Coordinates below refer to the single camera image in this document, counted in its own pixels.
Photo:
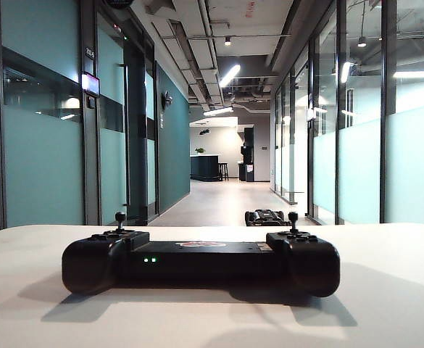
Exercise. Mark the room number plate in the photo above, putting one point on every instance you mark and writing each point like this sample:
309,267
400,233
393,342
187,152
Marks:
90,52

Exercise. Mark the white sign on glass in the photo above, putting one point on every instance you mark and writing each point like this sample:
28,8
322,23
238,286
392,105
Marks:
310,114

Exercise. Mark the dark counter with white top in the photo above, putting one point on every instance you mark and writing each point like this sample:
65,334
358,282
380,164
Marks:
204,168

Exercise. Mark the tall black machine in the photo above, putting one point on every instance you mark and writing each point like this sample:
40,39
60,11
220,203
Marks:
248,156

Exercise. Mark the green potted plant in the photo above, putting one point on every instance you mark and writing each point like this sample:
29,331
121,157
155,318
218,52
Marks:
200,149

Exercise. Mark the pendant lamp behind glass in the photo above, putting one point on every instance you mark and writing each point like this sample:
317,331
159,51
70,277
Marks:
361,42

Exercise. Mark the long white ceiling light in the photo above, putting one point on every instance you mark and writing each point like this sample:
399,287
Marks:
217,111
229,75

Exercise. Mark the small pendant ceiling lamp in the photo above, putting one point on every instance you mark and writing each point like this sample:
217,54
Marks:
227,41

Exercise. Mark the dark bar stool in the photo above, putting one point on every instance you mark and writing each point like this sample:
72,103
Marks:
223,166

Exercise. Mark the black door access panel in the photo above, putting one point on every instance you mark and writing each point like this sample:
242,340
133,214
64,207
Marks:
91,103

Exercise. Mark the dark wall ornament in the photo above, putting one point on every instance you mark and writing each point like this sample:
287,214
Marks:
167,99

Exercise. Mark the black remote control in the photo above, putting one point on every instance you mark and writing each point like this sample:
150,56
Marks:
197,264

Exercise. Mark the glowing door display panel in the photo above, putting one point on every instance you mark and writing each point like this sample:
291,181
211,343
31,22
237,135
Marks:
90,84

